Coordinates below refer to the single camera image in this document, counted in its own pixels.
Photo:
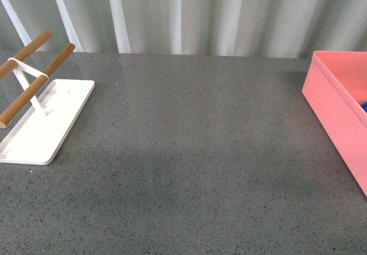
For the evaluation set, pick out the blue microfiber cloth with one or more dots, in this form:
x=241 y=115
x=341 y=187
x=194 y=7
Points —
x=364 y=107

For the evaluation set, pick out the white rack with wooden rods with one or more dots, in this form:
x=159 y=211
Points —
x=55 y=106

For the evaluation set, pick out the white pleated curtain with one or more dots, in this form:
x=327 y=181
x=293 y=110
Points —
x=263 y=28

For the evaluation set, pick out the pink plastic tray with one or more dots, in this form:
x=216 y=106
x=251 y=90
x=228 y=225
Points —
x=335 y=88

